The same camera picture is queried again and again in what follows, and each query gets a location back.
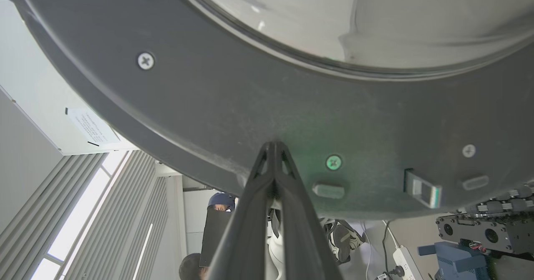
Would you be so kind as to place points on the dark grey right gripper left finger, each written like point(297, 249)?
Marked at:
point(246, 230)

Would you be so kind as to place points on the white paper notice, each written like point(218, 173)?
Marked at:
point(94, 127)

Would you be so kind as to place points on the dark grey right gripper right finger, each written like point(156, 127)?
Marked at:
point(302, 238)

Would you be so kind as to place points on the person with dark hair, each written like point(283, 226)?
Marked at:
point(192, 267)

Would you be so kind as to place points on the white power strip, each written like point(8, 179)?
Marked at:
point(406, 263)

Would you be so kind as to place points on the person in blue cap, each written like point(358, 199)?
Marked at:
point(221, 198)

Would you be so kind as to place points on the dark shoes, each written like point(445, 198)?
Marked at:
point(342, 242)

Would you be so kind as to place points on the black device with fans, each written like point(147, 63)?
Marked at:
point(471, 230)

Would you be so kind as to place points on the dark grey washing machine door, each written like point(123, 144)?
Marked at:
point(208, 104)

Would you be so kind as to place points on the black flat panel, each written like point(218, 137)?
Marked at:
point(212, 238)

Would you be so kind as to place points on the blue plastic device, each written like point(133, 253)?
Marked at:
point(454, 259)

